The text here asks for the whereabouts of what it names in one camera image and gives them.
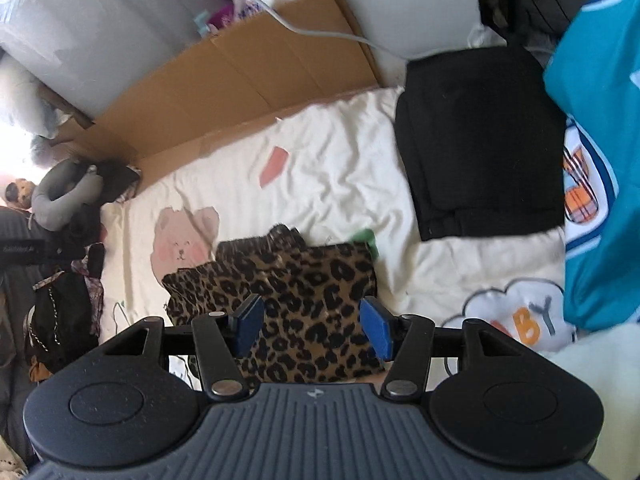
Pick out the white cartoon bear bedsheet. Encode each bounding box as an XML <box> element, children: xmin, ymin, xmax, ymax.
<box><xmin>101</xmin><ymin>89</ymin><xmax>639</xmax><ymax>479</ymax></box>

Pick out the brown cardboard sheet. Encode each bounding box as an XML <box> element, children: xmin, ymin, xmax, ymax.
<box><xmin>52</xmin><ymin>0</ymin><xmax>380</xmax><ymax>188</ymax></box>

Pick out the white cable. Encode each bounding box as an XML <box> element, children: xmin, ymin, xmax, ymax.
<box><xmin>199</xmin><ymin>0</ymin><xmax>557</xmax><ymax>61</ymax></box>

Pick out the grey plastic wrapped roll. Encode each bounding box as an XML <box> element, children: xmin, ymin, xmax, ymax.
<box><xmin>1</xmin><ymin>0</ymin><xmax>228</xmax><ymax>117</ymax></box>

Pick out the teal printed garment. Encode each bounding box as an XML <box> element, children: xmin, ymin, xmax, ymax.
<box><xmin>544</xmin><ymin>0</ymin><xmax>639</xmax><ymax>332</ymax></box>

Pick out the leopard print garment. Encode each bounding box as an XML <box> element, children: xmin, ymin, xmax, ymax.
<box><xmin>162</xmin><ymin>224</ymin><xmax>385</xmax><ymax>387</ymax></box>

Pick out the black folded garment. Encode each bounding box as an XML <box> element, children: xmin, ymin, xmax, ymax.
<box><xmin>394</xmin><ymin>47</ymin><xmax>565</xmax><ymax>242</ymax></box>

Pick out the grey neck pillow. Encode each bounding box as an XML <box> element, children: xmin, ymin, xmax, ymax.
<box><xmin>32</xmin><ymin>158</ymin><xmax>103</xmax><ymax>232</ymax></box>

